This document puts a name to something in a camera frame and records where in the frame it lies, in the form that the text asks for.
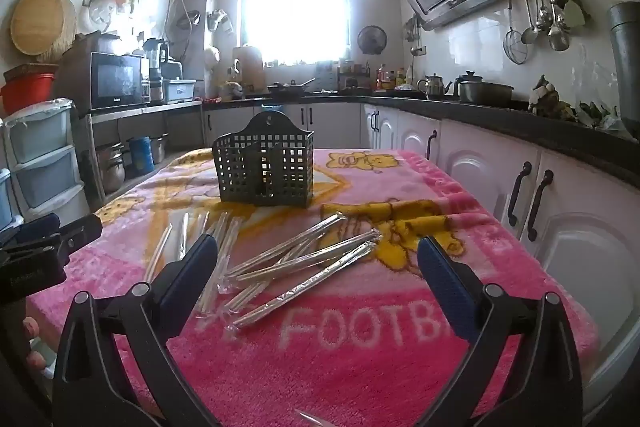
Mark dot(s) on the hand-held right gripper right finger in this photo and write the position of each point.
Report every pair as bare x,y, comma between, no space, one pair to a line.
445,282

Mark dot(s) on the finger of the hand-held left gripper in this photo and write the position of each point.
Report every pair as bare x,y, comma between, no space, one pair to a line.
80,232
37,227

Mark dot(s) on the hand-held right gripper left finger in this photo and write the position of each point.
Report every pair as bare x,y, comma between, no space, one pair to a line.
192,272

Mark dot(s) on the bunch of chopsticks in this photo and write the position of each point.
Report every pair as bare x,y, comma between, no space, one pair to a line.
310,257

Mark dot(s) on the dark green utensil holder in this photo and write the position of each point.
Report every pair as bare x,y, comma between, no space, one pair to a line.
280,172

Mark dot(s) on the row of hanging kitchen utensils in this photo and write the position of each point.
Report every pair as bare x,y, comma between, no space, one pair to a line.
550,17

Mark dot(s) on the person's left hand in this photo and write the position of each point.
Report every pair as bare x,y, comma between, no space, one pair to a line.
35,347

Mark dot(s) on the grey plastic drawer unit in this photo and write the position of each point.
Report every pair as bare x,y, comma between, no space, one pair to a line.
45,157

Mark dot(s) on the large steel pot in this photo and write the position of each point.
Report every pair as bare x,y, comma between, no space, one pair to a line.
110,167

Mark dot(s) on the blue canister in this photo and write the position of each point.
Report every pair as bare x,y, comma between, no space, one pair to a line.
142,154

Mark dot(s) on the small steel pot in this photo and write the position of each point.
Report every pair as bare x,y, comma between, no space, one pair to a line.
159,149

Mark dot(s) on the printed pink blanket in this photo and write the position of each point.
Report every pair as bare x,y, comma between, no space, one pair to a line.
350,357

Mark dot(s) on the red plastic bucket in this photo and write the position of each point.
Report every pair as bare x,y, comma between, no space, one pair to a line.
30,92

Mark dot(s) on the metal shelf rack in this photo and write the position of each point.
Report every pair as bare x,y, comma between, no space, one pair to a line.
150,108

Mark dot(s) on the grey storage box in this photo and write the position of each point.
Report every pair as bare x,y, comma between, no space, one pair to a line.
180,91

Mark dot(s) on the black kitchen countertop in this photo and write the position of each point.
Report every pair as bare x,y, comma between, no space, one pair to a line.
550,132

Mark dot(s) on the black blender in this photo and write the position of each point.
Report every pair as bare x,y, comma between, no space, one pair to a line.
157,62

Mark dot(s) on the dark cooking pot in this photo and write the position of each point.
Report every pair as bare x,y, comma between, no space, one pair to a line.
485,92

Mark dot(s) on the steel kettle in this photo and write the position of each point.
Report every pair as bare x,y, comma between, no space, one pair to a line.
434,87

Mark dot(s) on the round bamboo tray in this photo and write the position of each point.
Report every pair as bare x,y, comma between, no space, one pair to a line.
42,24

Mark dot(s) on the black frying pan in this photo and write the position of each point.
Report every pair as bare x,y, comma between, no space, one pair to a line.
290,88

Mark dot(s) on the brown lumpy root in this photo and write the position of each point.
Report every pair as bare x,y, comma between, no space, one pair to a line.
547,99

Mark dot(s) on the wooden cutting board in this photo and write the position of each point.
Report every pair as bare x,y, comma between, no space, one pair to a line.
250,69

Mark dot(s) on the group of condiment bottles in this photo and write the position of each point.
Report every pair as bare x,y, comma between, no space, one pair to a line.
392,77

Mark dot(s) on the spice rack with jars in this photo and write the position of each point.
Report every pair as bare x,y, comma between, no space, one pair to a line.
355,77

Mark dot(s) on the clear plastic bag with greens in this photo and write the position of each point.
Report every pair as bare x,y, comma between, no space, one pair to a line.
600,114

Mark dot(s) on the white hanging cloth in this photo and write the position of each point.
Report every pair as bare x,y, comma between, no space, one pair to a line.
220,21

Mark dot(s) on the grey vent pipe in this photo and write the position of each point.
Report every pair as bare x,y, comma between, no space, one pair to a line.
627,67

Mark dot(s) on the bright kitchen window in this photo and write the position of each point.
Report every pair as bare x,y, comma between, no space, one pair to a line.
295,2

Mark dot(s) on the small round wall fan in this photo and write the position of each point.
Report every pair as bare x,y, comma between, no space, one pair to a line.
372,40

